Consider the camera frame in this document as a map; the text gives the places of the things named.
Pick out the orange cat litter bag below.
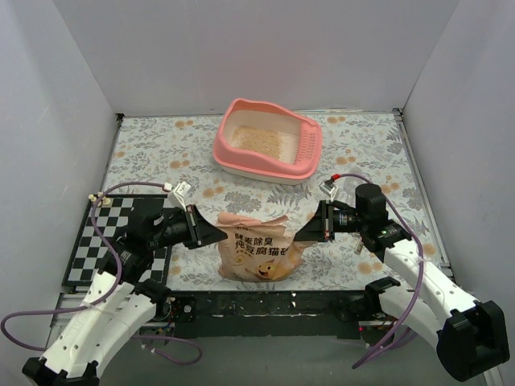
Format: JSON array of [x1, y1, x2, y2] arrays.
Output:
[[216, 212, 312, 282]]

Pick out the pink cat litter box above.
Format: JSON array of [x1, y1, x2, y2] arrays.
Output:
[[212, 98, 323, 185]]

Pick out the clear plastic litter scoop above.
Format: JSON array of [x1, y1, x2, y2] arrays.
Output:
[[338, 177, 366, 196]]

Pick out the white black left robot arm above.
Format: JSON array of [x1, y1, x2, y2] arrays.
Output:
[[22, 205, 228, 385]]

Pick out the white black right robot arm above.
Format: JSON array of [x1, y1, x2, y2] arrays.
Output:
[[295, 175, 510, 382]]

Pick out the beige cat litter pile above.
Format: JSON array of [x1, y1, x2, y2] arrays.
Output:
[[231, 125, 282, 159]]

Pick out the small brown label strip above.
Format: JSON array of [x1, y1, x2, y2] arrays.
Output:
[[354, 238, 364, 255]]

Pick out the cream chess pieces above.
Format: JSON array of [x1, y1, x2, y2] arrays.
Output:
[[88, 192, 112, 207]]

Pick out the floral patterned table mat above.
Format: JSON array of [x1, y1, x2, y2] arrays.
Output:
[[104, 112, 445, 291]]

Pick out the black white chessboard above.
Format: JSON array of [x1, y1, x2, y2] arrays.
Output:
[[60, 194, 176, 288]]

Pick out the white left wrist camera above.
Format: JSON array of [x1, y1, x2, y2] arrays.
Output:
[[163, 181, 191, 210]]

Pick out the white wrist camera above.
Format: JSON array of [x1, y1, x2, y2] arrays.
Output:
[[163, 181, 191, 210], [319, 174, 340, 201]]

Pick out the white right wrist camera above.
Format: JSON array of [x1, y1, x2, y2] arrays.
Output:
[[319, 174, 340, 201]]

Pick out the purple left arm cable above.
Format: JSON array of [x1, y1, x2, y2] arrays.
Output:
[[0, 181, 202, 366]]

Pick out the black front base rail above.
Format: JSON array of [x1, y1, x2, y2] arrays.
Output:
[[167, 290, 365, 339]]

